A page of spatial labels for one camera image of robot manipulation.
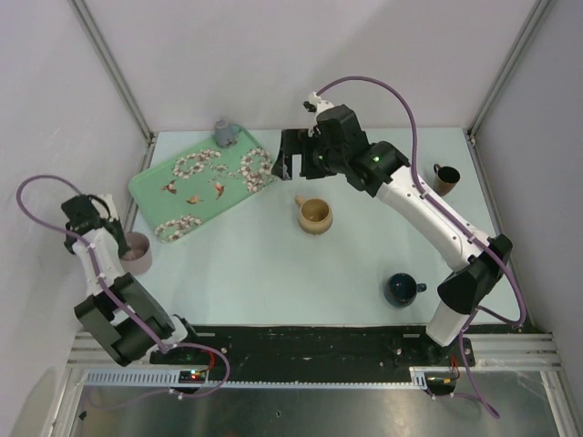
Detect beige mug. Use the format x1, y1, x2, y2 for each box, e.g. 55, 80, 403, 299
294, 196, 333, 236

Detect blue mug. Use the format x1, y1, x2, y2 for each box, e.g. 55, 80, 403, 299
383, 273, 427, 308

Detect white slotted cable duct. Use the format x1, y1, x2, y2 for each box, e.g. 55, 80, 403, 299
84, 368, 427, 390

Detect small grey-blue cup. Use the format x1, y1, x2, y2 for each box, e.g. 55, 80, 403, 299
213, 118, 241, 148

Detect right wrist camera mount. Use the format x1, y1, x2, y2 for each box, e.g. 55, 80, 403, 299
302, 92, 334, 137

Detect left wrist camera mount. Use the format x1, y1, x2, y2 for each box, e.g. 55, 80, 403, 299
97, 194, 119, 220

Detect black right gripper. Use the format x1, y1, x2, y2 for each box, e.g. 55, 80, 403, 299
271, 129, 346, 181

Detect green floral tray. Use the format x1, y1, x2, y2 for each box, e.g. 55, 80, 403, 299
128, 130, 275, 243

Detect brown mug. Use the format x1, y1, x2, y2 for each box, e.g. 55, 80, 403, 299
433, 163, 461, 197

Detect pink ribbed mug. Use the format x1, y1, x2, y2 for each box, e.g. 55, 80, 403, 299
120, 232, 152, 276

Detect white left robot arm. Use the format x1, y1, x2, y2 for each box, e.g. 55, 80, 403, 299
61, 194, 202, 366

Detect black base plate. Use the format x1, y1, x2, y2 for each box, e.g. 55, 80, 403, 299
146, 326, 476, 381

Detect aluminium frame rail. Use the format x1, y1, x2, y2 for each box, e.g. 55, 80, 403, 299
67, 331, 159, 365

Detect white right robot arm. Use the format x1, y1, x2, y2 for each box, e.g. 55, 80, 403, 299
271, 105, 512, 365

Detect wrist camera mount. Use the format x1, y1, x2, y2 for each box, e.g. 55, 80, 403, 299
97, 194, 119, 220
302, 92, 334, 137

